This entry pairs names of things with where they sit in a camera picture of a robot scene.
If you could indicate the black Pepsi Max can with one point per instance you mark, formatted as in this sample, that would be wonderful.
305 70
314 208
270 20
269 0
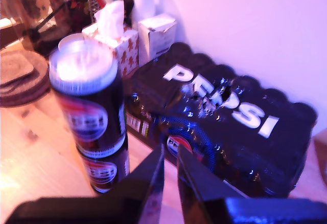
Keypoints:
89 116
102 173

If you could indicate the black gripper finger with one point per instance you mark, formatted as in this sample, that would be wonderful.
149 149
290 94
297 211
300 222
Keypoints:
148 180
199 185

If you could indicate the gingerbread print tissue box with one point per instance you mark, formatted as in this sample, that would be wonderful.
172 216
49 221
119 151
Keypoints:
127 52

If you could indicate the white bottle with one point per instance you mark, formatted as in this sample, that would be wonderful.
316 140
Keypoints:
144 1

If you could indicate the white tissue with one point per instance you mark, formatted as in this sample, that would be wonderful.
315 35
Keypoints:
111 19

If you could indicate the small cork coaster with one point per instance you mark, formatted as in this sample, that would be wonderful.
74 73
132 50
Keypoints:
15 68

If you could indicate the shrink-wrapped Pepsi Max can pack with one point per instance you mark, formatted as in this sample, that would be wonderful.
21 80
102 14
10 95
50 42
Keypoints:
230 137

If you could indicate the small white carton box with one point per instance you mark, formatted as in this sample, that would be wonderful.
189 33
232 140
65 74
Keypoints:
155 34

